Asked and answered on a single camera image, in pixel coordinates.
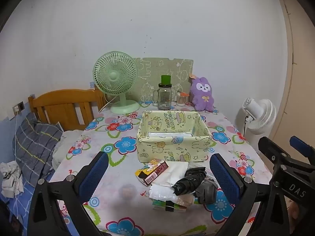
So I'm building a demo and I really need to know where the blue bed sheet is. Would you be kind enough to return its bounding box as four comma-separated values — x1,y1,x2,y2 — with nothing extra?
0,174,74,236

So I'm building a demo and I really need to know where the glass jar with green lid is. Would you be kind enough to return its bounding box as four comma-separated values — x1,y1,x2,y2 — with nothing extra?
153,75,176,111

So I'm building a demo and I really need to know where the floral tablecloth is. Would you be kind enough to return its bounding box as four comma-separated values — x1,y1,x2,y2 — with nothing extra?
48,101,273,236

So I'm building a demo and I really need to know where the white soft packet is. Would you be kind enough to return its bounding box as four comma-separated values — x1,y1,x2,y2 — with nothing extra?
157,162,189,185

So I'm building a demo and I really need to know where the wooden bed headboard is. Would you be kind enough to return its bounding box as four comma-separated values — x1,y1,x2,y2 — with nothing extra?
28,88,108,131

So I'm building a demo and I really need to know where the grey plaid pillow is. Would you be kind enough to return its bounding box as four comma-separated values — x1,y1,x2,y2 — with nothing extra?
15,112,63,188

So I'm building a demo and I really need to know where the white crumpled cloth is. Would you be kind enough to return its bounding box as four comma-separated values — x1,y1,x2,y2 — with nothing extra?
0,161,24,198

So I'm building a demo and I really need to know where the yellow printed fabric storage box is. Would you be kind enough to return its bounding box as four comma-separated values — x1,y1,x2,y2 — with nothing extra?
136,110,212,163

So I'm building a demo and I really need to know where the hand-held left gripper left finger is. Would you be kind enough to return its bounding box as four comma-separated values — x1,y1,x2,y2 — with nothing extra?
28,151,110,236

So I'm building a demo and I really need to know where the green printed cardboard sheet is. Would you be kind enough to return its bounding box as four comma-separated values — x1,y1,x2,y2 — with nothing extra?
133,57,194,103

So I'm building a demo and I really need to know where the purple plush bunny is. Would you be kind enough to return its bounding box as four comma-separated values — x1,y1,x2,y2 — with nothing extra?
189,73,215,112

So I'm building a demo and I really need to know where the beige door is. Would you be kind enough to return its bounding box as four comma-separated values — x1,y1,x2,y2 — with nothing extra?
277,0,315,153

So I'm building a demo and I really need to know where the green desk fan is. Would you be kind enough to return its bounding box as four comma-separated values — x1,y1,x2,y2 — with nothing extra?
93,51,140,114

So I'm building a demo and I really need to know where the dark red small box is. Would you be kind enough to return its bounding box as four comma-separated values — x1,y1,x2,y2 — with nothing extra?
145,162,169,185

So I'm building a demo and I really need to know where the white bedding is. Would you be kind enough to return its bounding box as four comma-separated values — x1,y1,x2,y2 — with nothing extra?
52,129,87,171

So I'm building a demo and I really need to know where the white standing fan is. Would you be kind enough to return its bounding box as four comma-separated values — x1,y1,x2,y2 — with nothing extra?
242,98,277,136

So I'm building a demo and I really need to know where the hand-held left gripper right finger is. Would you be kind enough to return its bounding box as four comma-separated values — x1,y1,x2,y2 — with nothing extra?
209,153,276,236

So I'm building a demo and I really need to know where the black umbrella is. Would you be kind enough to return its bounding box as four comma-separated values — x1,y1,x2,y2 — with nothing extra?
171,167,207,197

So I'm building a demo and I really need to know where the wall socket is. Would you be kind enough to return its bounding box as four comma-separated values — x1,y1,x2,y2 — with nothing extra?
12,101,25,116

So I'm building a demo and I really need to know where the green tissue pack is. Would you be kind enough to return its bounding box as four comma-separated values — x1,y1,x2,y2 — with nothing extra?
152,198,187,213

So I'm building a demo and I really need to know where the white cable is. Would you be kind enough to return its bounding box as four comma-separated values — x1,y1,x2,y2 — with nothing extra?
13,108,20,164

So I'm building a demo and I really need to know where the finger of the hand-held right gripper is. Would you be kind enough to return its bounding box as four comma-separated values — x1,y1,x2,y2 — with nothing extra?
289,135,315,158
258,136,315,175

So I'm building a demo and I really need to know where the yellow cartoon packet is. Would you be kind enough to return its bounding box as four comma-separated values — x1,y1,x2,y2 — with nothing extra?
135,160,158,183

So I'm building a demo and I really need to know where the white clear-wrapped packet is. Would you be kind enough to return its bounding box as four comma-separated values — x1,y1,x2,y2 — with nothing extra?
148,183,178,202

